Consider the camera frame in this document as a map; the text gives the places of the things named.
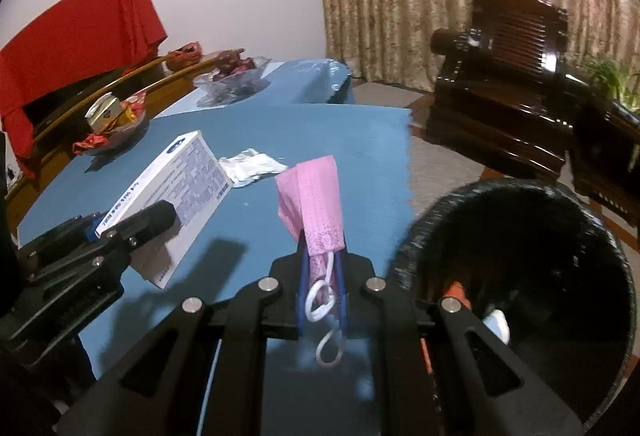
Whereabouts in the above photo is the blue tablecloth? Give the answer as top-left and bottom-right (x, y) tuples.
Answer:
(14, 57), (417, 436)

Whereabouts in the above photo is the blue hand cream tube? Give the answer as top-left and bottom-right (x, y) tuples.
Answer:
(483, 309), (511, 345)

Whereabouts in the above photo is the orange foam net sleeve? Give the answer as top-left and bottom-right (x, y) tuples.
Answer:
(420, 281), (471, 374)

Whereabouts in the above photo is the glass fruit bowl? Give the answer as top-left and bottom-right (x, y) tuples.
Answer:
(193, 49), (271, 107)

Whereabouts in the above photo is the snack dish with box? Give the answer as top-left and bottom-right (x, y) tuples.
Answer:
(72, 90), (146, 156)

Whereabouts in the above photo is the white medicine box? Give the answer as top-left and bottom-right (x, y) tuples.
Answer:
(96, 131), (232, 289)

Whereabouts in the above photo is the black lined trash bin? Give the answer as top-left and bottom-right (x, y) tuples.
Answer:
(387, 179), (637, 430)

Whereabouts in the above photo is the green potted plant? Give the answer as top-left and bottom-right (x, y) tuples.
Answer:
(584, 55), (639, 114)

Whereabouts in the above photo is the red ornament on bench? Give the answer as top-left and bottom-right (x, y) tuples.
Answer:
(165, 41), (203, 73)

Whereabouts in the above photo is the wooden bench back rail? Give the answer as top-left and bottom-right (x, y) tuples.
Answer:
(4, 46), (246, 227)

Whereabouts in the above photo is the dark wooden armchair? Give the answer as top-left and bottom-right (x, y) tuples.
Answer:
(424, 0), (572, 177)

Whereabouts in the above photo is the pink face mask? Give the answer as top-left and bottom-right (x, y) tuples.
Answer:
(276, 155), (345, 256)

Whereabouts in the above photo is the red cloth on chair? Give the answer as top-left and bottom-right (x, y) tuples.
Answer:
(1, 0), (167, 179)

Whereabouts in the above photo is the crumpled white tissue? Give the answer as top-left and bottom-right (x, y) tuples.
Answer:
(218, 149), (288, 189)

